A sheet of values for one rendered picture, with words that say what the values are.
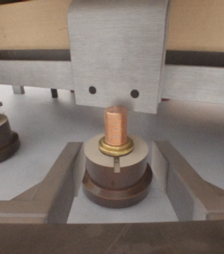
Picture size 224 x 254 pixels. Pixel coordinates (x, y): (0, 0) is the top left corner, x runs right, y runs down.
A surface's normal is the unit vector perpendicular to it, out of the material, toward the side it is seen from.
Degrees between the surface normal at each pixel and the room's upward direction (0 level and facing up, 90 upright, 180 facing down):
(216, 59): 90
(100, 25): 90
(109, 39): 90
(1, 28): 90
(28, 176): 180
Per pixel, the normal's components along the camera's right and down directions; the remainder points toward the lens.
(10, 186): -0.02, -0.89
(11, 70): -0.33, 0.44
